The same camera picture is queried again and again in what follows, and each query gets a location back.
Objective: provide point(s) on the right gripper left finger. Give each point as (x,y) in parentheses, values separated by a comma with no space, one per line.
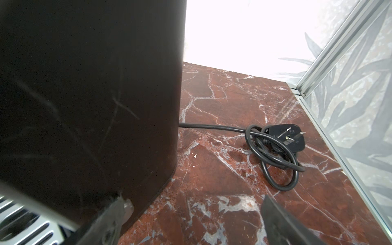
(105,228)

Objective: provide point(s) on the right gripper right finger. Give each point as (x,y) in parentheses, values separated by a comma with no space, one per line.
(282,228)

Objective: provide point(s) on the black coffee machine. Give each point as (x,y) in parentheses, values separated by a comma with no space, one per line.
(90,97)

